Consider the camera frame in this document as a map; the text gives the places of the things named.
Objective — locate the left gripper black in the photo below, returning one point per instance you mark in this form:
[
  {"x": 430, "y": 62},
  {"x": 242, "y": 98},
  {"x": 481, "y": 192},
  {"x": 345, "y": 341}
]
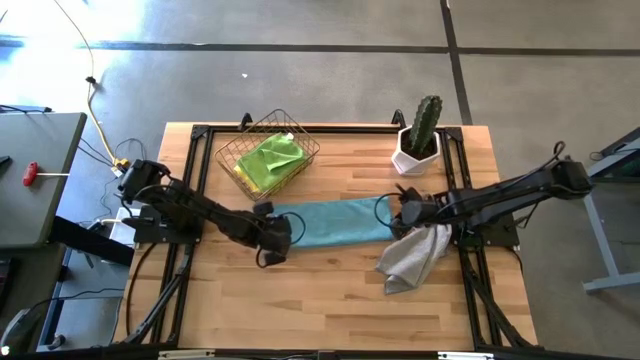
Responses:
[{"x": 275, "y": 237}]

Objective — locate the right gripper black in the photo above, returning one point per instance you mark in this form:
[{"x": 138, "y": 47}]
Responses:
[{"x": 411, "y": 212}]

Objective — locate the grey microfiber towel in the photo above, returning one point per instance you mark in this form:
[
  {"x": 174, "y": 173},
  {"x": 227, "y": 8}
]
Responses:
[{"x": 412, "y": 260}]

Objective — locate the yellow microfiber towel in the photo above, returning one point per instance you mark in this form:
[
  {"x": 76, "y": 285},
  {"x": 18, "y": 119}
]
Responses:
[{"x": 245, "y": 179}]

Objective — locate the blue microfiber towel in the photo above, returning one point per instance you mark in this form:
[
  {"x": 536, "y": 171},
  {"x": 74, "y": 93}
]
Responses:
[{"x": 340, "y": 222}]

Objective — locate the green microfiber towel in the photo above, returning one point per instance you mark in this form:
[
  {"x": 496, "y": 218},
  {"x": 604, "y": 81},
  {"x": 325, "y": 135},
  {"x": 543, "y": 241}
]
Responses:
[{"x": 272, "y": 160}]

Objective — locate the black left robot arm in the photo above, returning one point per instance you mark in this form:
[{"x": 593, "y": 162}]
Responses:
[{"x": 200, "y": 210}]

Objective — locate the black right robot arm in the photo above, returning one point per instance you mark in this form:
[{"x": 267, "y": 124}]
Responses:
[{"x": 500, "y": 200}]

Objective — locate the white faceted plant pot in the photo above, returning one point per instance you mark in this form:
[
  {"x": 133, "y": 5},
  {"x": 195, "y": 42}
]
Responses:
[{"x": 412, "y": 162}]

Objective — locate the green cactus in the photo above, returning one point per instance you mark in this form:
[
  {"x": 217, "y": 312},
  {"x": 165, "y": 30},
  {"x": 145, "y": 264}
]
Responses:
[{"x": 426, "y": 122}]

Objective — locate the white power box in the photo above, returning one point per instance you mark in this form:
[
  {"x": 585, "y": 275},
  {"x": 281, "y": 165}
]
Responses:
[{"x": 117, "y": 230}]

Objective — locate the grey side table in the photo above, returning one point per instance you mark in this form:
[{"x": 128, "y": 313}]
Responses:
[{"x": 35, "y": 175}]

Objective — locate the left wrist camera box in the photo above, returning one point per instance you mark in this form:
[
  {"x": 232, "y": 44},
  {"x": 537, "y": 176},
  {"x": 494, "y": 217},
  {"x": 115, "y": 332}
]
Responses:
[{"x": 263, "y": 208}]

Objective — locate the grey metal table frame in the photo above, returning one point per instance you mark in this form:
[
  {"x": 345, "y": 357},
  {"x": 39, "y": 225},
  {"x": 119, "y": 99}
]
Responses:
[{"x": 597, "y": 230}]

